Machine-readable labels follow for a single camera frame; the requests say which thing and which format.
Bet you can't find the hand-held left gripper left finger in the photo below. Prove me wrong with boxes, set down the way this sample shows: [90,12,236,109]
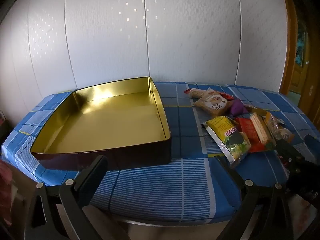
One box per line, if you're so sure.
[24,154,108,240]

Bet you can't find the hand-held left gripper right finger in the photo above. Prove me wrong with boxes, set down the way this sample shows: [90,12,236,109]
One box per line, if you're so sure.
[215,155,300,240]

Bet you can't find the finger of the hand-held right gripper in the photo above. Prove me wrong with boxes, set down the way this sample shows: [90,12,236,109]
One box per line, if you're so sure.
[304,134,320,145]
[275,139,307,167]

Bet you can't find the orange candy bag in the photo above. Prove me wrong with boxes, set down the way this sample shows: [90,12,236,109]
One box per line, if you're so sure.
[265,112,295,143]

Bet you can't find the clear cracker sleeve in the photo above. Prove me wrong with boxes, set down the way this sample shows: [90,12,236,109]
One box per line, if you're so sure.
[250,112,272,144]

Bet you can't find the large red snack packet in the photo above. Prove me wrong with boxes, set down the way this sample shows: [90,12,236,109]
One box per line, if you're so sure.
[236,117,273,153]

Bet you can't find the yellow snack packet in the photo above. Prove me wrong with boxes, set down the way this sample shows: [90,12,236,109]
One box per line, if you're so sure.
[202,116,252,168]

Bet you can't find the gold tin box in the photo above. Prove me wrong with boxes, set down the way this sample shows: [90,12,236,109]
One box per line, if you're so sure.
[29,76,172,171]

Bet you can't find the purple snack packet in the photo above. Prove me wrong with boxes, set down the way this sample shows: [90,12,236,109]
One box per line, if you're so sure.
[229,99,247,117]

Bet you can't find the beige pastry packet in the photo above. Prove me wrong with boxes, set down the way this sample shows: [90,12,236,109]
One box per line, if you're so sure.
[194,94,228,117]

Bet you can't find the long rice cracker packet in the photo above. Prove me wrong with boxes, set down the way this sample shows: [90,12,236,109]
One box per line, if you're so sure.
[184,88,215,99]

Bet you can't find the plain wooden door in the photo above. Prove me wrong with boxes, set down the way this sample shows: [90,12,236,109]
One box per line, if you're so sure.
[300,55,320,123]

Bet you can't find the blue plaid tablecloth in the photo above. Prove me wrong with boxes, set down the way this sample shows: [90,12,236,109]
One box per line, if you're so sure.
[0,81,320,224]

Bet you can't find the wooden door with glass panel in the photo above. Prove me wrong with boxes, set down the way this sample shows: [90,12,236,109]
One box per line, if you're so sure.
[290,22,309,90]

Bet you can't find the wooden door frame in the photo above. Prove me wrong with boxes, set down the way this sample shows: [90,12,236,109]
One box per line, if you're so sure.
[279,0,299,94]

